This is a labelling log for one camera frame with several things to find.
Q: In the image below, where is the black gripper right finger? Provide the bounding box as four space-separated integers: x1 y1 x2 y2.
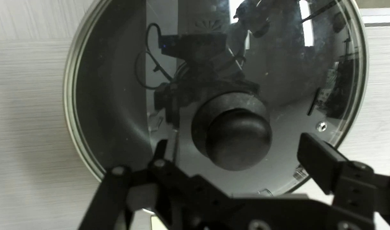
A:
295 132 390 230

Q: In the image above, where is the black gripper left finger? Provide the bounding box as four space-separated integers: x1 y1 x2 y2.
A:
77 138 192 230

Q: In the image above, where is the glass lid with black knob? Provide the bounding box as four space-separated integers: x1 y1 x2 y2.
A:
63 0 368 197

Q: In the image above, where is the black cooking pot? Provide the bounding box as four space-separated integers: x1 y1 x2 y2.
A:
73 0 358 189

